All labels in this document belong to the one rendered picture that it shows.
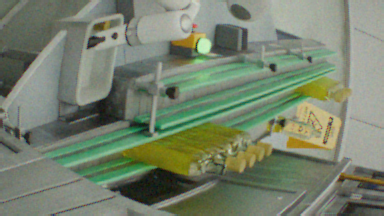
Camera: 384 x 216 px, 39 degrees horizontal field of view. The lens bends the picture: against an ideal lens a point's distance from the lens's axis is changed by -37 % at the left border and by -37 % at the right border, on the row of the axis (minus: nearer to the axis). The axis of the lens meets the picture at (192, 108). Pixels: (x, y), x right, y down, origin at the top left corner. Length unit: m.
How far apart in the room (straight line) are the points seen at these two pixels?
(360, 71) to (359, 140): 0.89
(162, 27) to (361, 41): 6.21
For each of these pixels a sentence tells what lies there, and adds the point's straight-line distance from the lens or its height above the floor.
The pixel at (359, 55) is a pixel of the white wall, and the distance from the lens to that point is 7.78.
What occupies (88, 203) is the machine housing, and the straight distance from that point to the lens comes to 0.88.
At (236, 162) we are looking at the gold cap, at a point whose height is 1.15.
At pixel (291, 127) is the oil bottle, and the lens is 2.71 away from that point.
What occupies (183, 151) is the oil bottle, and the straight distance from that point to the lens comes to 1.86.
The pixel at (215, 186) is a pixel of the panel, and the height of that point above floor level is 1.03.
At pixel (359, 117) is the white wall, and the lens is 7.89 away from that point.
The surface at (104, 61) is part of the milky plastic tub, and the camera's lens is 1.90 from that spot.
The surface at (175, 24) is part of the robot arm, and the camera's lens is 1.63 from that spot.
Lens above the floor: 1.87
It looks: 26 degrees down
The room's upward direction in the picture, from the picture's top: 104 degrees clockwise
